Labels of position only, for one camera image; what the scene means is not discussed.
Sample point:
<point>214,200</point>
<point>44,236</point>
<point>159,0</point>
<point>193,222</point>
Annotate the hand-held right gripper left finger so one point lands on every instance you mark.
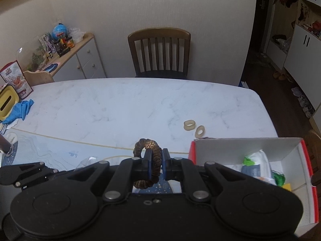
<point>148,163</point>

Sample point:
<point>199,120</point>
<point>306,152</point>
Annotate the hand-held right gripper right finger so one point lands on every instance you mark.
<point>165,163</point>

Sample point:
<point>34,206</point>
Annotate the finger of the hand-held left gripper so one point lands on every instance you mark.
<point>25,173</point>

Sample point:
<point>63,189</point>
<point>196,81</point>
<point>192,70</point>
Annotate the red shoe box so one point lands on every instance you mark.
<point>225,150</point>

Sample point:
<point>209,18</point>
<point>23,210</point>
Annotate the white wet wipes packet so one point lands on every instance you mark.
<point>259,158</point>

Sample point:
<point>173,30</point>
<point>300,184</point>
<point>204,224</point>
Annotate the small yellow box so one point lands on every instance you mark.
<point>287,187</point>

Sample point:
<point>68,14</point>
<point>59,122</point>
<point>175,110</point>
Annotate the glass of dark drink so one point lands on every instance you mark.
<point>6,145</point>

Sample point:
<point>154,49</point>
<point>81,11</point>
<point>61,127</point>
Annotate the clear plastic wrapper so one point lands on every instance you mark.
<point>87,161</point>

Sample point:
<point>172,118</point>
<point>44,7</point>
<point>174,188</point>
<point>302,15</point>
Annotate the blue cloth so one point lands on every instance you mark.
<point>20,110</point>

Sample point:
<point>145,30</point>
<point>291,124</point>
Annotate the yellow tissue box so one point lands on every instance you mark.
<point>7,100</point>

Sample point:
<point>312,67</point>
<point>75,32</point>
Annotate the red snack bag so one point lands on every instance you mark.
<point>15,77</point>

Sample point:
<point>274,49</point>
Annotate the light wooden seat back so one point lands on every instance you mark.
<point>37,77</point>

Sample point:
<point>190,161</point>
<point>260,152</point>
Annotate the small diorama display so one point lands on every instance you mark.
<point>37,59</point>

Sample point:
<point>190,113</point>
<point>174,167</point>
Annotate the white wood-top sideboard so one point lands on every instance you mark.
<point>87,60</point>

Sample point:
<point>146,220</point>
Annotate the dark wooden slatted chair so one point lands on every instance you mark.
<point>160,32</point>

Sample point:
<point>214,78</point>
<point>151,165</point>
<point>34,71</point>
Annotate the dark jar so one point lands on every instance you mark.
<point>61,47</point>

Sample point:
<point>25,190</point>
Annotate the jar with orange label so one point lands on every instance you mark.
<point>69,42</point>

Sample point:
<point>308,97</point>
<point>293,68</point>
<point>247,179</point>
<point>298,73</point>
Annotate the pair of yellow slippers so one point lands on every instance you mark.
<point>279,75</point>

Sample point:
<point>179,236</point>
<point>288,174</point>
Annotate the white plastic bag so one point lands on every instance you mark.
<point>77,35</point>

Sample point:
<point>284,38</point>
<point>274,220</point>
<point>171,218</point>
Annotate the blue globe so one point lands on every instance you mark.
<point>59,30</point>

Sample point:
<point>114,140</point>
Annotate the row of white shoes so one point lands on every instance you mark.
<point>302,100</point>

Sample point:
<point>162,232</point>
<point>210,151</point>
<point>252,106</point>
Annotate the light wooden round-back chair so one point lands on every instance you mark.
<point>314,143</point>

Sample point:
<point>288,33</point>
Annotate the white cabinet unit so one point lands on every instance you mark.
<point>303,55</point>

